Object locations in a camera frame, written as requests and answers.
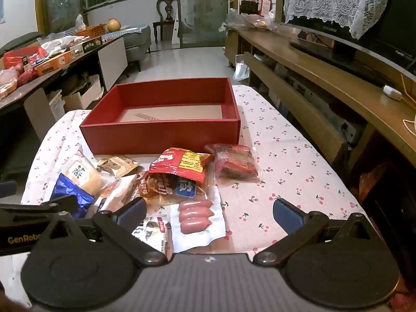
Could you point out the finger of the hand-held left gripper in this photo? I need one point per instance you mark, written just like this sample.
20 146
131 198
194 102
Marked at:
7 189
61 203

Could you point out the clear plastic bags pile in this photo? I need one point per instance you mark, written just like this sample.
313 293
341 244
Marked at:
253 21

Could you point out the white lace cloth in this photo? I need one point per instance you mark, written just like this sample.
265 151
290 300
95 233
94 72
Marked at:
334 0

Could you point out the bag of red apples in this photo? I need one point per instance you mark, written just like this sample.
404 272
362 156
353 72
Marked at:
28 76

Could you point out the yellow pomelo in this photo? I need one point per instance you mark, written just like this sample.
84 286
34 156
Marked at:
114 25

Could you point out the black white snack packet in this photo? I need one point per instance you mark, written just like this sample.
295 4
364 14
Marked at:
154 230

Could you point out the orange basket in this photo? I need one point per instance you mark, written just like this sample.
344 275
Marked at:
92 31

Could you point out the white sausage packet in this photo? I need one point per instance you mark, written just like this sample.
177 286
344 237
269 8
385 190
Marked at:
196 216

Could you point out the grey sofa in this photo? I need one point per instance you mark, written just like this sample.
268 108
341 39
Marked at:
138 42

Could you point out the red plastic bag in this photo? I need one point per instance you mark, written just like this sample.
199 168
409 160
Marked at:
22 55

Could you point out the white cardboard box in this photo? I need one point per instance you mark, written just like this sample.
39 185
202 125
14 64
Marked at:
84 96

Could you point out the black flat box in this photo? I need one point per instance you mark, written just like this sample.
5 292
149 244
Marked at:
87 46

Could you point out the dark wooden chair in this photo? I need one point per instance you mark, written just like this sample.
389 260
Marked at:
166 16

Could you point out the orange flat box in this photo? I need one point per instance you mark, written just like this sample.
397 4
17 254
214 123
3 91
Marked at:
55 62

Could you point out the clear packet of red snacks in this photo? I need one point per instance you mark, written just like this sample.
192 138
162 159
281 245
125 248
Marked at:
235 162

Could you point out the clear storage bin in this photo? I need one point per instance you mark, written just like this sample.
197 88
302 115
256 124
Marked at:
57 102

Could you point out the dark long side table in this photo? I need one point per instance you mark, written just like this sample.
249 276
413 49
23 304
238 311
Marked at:
55 71

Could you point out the clear bread bun packet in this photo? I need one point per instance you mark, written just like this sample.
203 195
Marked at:
118 191

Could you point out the small gold brown packet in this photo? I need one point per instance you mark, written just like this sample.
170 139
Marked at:
117 165

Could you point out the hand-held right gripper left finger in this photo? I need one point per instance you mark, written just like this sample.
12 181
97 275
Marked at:
135 209

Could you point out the clear bag of oranges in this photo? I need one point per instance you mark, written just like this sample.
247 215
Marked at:
7 84

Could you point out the cherry print tablecloth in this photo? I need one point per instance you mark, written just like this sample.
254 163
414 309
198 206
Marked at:
286 169

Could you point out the blue snack packet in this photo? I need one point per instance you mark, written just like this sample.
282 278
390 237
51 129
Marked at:
70 190

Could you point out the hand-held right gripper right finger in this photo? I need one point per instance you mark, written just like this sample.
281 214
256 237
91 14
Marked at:
287 216

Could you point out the dark red gift box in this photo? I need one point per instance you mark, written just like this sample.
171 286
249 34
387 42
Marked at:
255 6

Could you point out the red cardboard box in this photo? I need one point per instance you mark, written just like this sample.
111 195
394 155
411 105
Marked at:
162 130

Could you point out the white plastic bag on floor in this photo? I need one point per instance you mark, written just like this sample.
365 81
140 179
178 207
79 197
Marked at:
241 70

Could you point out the black television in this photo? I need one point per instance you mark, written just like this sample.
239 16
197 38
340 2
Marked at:
390 39

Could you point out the orange packet with blue label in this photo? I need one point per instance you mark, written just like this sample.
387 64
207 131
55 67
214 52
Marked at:
165 187

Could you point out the red yellow snack packet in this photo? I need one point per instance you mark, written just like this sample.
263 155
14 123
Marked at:
182 164

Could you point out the wooden television stand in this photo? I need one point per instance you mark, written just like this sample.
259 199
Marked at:
341 84

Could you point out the white crumpled plastic bag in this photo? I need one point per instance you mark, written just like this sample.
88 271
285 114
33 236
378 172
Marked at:
80 22

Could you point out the white power adapter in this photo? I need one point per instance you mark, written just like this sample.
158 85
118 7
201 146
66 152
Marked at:
392 92

